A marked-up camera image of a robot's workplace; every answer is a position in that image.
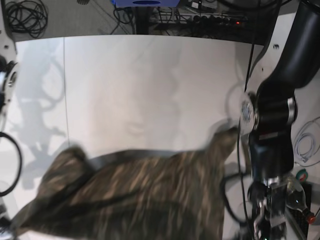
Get green tape roll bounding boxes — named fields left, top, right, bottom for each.
left=295, top=168, right=309, bottom=183

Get black power strip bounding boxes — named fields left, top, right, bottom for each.
left=192, top=14, right=249, bottom=27

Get clear plastic bottle red cap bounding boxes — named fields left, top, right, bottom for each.
left=283, top=173, right=316, bottom=225

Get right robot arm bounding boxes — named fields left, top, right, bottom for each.
left=0, top=0, right=23, bottom=198

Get black mesh tray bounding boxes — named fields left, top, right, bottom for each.
left=288, top=182, right=312, bottom=238

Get coiled black cables on floor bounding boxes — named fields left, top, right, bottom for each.
left=4, top=0, right=50, bottom=39

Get coiled white cable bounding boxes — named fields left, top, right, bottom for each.
left=292, top=117, right=320, bottom=168

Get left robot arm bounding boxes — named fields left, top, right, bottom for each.
left=220, top=0, right=320, bottom=240

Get camouflage t-shirt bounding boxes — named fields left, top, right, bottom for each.
left=10, top=127, right=238, bottom=240

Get blue bin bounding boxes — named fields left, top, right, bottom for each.
left=111, top=0, right=180, bottom=8

